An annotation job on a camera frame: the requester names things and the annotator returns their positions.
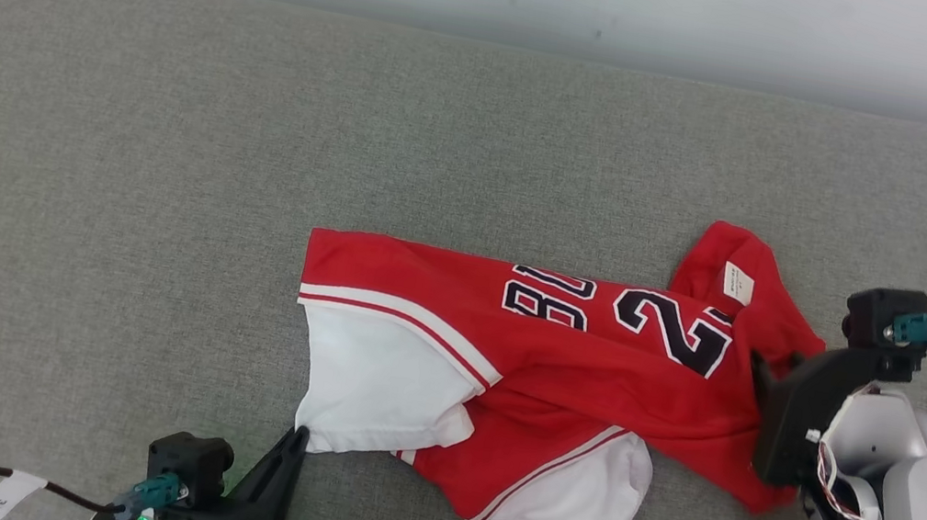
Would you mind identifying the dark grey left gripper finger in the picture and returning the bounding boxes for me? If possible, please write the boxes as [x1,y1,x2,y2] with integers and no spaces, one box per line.
[228,417,312,520]

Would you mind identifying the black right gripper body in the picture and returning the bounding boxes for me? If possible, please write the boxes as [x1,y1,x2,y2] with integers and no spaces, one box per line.
[750,333,924,506]

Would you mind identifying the red basketball jersey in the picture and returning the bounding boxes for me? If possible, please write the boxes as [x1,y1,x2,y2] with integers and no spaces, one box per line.
[263,156,844,520]

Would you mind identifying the white left cable label tag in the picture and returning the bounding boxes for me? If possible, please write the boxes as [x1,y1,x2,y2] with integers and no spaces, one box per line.
[0,469,49,520]

